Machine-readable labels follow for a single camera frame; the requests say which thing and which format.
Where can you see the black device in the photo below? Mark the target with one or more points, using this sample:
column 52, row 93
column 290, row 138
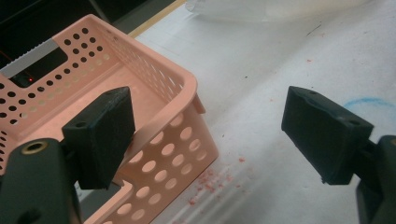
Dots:
column 40, row 70

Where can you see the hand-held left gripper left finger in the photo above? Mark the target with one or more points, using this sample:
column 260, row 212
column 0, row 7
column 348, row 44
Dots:
column 101, row 137

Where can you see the white smiley plastic bag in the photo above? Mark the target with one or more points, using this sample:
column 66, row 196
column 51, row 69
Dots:
column 264, row 9

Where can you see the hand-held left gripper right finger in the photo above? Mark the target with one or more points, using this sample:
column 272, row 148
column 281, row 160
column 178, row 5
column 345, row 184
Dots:
column 323, row 137

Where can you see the grey toothed strip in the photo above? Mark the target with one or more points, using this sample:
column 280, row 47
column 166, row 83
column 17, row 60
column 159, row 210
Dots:
column 29, row 59

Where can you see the pink perforated plastic basket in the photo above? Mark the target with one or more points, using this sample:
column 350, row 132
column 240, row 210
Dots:
column 174, row 93

